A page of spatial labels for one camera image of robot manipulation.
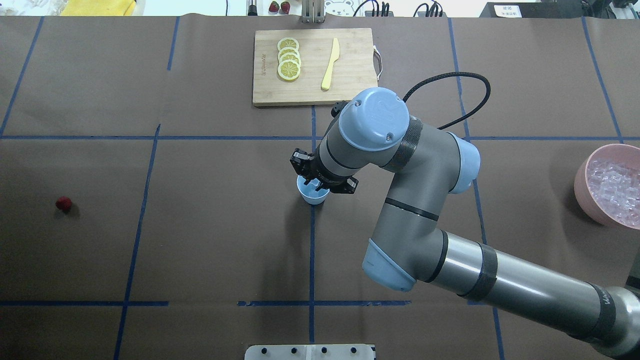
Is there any aluminium frame post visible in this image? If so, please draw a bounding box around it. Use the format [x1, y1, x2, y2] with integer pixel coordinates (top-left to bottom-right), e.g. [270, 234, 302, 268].
[301, 0, 326, 24]

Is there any pink bowl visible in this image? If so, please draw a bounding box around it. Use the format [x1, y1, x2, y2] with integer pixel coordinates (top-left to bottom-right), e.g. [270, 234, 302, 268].
[573, 143, 640, 230]

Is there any lemon slices row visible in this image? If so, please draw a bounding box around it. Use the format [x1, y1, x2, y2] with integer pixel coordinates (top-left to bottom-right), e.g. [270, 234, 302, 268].
[277, 37, 302, 82]

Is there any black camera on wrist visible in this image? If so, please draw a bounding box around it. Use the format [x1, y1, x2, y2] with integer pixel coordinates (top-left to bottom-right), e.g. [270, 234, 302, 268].
[289, 148, 358, 195]

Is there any light blue cup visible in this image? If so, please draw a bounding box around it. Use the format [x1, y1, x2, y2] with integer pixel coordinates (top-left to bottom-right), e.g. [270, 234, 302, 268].
[295, 175, 330, 205]

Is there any white camera pole with base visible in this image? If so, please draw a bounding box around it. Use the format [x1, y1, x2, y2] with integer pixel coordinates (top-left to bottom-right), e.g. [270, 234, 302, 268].
[244, 343, 377, 360]

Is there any red strawberry on table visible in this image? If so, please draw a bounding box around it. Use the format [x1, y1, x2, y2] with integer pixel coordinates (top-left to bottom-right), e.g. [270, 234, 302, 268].
[55, 196, 73, 213]

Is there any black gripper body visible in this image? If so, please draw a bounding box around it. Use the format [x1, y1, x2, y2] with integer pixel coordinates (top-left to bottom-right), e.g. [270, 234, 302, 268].
[305, 153, 350, 189]

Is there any clear ice cubes pile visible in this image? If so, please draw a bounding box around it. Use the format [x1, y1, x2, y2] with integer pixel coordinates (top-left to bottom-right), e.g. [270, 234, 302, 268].
[586, 158, 640, 228]

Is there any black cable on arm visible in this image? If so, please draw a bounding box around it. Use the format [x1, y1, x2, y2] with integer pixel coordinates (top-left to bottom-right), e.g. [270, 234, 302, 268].
[402, 72, 492, 132]

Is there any yellow plastic knife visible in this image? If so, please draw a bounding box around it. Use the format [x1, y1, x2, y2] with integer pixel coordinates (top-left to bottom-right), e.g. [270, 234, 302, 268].
[320, 38, 341, 92]

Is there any wooden cutting board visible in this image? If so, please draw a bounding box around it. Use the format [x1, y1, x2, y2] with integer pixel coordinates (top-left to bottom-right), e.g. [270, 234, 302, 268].
[252, 28, 378, 107]

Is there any red strawberry on tray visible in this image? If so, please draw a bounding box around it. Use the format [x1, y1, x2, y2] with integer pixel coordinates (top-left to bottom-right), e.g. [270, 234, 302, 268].
[267, 0, 291, 15]

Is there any yellow cloth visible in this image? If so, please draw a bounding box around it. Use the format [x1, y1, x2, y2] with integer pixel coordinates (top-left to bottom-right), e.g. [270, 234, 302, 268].
[60, 0, 137, 17]

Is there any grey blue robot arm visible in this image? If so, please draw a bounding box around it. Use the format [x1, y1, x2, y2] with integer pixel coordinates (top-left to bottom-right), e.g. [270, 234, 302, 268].
[290, 87, 639, 360]

